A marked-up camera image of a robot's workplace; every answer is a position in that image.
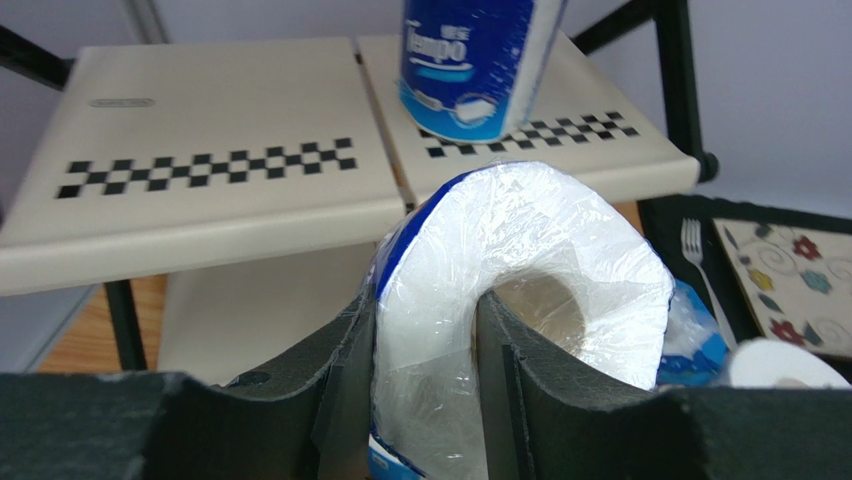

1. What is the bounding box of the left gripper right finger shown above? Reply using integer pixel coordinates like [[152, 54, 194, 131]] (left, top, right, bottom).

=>
[[476, 293, 851, 479]]

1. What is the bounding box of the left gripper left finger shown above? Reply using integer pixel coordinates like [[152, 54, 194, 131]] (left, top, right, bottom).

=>
[[1, 287, 375, 479]]

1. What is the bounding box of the dark blue roll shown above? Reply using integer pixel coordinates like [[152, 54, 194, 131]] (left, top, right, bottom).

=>
[[369, 161, 674, 479], [398, 0, 567, 144]]

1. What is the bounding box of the white red-floral paper roll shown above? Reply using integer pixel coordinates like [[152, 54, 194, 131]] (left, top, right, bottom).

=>
[[713, 339, 851, 390]]

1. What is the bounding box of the cream checkered three-tier shelf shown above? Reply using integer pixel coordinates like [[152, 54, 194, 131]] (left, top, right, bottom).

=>
[[0, 0, 721, 387]]

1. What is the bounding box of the blue cartoon-face wrapped roll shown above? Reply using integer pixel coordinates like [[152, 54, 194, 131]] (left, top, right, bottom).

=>
[[657, 280, 729, 387]]

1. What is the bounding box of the silver fork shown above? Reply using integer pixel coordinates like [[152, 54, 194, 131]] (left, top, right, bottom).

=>
[[680, 218, 737, 351]]

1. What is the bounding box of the black cloth placemat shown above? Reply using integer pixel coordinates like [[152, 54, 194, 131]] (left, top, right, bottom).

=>
[[637, 194, 852, 364]]

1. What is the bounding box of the square floral plate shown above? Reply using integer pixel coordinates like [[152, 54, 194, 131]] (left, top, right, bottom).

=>
[[713, 219, 851, 360]]

